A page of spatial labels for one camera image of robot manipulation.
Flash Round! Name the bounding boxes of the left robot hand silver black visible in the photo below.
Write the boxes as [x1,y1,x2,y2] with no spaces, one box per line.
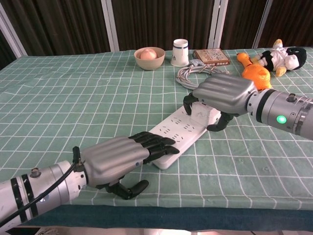
[82,131,180,200]

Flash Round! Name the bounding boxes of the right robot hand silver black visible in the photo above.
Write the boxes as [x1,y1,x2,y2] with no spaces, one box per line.
[183,74,256,132]

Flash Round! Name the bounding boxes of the white power strip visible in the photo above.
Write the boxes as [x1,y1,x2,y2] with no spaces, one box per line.
[149,105,221,171]

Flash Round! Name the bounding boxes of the brown patterned flat box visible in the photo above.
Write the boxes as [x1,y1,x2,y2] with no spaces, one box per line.
[193,48,231,66]

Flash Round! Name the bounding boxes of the white paper cup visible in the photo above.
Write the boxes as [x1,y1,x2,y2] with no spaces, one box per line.
[170,39,189,67]

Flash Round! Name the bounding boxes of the black white plush doll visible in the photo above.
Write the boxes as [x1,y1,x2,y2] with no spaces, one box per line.
[251,39,308,77]

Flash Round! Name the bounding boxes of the green checked tablecloth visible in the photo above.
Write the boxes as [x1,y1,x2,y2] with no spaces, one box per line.
[0,47,313,212]

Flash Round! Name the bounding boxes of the beige bowl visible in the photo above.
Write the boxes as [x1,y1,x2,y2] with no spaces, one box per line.
[134,47,166,71]

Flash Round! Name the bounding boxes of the peach coloured ball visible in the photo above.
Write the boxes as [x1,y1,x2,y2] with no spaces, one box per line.
[139,48,157,60]

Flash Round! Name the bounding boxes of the dark folding screen white frames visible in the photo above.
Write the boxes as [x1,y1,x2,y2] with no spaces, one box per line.
[0,0,313,71]

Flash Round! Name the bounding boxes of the grey cable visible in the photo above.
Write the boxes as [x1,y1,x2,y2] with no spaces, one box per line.
[176,59,232,90]

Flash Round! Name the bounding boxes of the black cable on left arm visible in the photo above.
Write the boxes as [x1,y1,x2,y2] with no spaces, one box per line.
[0,146,85,227]

